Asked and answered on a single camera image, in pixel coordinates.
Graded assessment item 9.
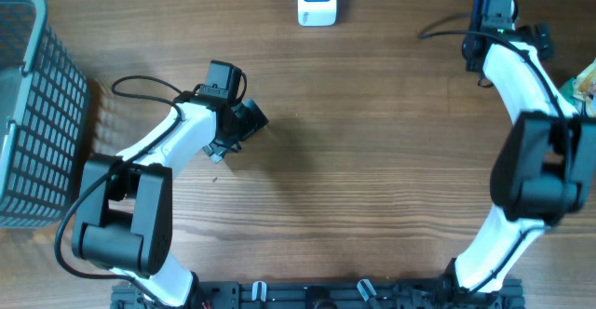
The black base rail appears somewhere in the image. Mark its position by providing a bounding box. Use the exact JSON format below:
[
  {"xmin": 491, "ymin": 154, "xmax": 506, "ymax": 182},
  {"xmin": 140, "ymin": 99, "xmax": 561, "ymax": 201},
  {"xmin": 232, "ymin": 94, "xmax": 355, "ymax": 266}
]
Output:
[{"xmin": 110, "ymin": 278, "xmax": 527, "ymax": 309}]

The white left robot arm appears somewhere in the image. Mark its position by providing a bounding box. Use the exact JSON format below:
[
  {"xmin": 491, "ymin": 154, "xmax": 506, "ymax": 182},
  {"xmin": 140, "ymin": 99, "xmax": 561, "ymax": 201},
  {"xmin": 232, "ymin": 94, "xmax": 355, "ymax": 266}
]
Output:
[{"xmin": 65, "ymin": 60, "xmax": 268, "ymax": 308}]

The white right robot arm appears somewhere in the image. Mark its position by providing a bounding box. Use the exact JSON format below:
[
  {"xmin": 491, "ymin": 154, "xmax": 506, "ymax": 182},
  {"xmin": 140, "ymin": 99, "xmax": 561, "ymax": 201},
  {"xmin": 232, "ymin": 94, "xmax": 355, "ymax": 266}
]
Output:
[{"xmin": 450, "ymin": 0, "xmax": 595, "ymax": 303}]

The black left camera cable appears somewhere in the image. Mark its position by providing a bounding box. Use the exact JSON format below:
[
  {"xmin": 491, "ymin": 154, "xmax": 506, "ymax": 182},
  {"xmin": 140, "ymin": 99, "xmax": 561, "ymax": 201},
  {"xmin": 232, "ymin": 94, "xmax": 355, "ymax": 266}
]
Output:
[{"xmin": 53, "ymin": 74, "xmax": 248, "ymax": 308}]

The teal tissue pack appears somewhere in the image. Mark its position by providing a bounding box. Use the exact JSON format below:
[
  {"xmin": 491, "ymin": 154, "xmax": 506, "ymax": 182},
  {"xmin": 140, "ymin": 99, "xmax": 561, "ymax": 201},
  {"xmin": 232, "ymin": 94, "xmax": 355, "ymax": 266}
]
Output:
[{"xmin": 559, "ymin": 78, "xmax": 578, "ymax": 104}]

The grey plastic basket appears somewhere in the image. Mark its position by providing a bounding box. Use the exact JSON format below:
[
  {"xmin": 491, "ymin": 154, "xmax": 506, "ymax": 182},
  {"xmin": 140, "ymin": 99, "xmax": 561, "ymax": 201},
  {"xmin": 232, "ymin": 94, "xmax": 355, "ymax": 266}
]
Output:
[{"xmin": 1, "ymin": 0, "xmax": 90, "ymax": 229}]

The yellow cracker bag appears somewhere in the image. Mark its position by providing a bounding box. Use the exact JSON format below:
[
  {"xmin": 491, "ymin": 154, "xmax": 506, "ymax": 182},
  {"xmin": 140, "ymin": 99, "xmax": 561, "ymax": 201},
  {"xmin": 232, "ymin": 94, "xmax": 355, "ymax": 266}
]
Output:
[{"xmin": 574, "ymin": 60, "xmax": 596, "ymax": 117}]

